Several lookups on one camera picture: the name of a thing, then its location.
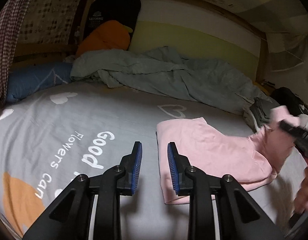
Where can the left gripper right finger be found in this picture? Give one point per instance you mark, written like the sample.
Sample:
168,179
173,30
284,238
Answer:
220,208

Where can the grey-green rumpled blanket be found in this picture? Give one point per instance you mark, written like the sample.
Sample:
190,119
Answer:
163,71

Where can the patterned side curtain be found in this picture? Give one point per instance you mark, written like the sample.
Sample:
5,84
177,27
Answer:
32,22

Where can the white plush bundle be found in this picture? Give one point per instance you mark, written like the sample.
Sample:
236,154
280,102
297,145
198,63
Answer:
303,121

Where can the pink printed t-shirt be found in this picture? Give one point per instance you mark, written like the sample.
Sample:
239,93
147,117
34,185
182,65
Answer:
253,161

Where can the black clothing pile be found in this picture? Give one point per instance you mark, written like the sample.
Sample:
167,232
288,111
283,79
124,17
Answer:
295,105

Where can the person right hand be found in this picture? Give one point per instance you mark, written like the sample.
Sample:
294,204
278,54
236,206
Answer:
301,199

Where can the orange plush pillow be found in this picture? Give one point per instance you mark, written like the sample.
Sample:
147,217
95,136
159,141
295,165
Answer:
107,36

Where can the checkered overhead mattress cover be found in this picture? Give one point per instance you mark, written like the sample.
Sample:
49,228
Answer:
285,23

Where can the grey printed bed sheet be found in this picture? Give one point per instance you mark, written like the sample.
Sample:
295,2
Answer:
52,136

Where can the blue patterned pillow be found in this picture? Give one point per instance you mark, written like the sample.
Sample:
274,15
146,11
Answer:
29,80

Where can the folded dark grey garment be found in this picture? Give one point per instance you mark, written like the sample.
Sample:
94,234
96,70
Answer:
261,110

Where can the wooden bunk bed frame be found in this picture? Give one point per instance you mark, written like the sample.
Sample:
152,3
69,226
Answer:
193,28

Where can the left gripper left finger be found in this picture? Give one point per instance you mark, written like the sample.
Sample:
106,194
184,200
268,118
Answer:
90,200

